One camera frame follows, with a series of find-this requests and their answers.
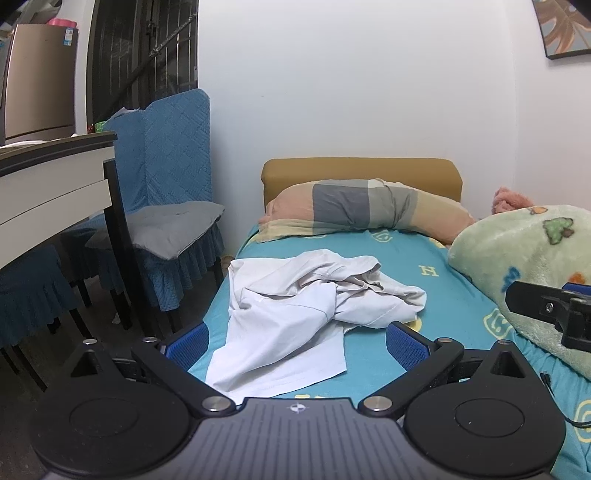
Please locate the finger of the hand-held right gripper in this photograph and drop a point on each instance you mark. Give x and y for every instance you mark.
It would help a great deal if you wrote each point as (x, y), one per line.
(531, 295)

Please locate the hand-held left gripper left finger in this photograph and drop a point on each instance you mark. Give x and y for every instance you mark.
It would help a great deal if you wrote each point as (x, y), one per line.
(187, 345)

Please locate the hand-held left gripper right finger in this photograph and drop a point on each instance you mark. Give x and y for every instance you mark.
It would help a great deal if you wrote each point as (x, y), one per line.
(406, 345)

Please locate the white shirt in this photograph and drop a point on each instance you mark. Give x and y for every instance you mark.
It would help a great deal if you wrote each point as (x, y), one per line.
(295, 318)

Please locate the green fleece printed blanket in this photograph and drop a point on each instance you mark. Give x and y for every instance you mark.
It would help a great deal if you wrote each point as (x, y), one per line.
(521, 258)

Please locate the bed with teal printed sheet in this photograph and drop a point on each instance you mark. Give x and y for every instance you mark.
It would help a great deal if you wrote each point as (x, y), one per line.
(434, 295)

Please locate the pink fluffy blanket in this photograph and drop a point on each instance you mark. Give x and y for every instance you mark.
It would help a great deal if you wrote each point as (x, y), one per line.
(510, 201)

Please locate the plaid pillow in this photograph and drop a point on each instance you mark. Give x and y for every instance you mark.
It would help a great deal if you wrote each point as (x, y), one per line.
(360, 207)

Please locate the chair with blue cover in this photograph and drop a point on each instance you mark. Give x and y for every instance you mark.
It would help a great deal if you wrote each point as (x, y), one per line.
(175, 152)
(27, 290)

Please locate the mustard headboard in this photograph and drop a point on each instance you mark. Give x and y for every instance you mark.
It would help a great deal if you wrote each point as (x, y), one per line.
(360, 168)

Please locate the white table with dark trim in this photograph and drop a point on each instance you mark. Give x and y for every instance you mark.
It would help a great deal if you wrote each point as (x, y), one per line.
(51, 184)

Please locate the dark grille door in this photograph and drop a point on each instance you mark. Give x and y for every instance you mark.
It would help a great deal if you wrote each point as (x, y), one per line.
(134, 55)

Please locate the silver refrigerator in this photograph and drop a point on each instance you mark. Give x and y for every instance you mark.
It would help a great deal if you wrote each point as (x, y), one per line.
(37, 83)

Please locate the pink plastic basin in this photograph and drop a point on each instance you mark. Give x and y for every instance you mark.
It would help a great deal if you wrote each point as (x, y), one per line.
(62, 22)

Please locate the framed leaf wall picture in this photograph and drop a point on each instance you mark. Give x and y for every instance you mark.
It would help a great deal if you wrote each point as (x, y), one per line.
(563, 27)

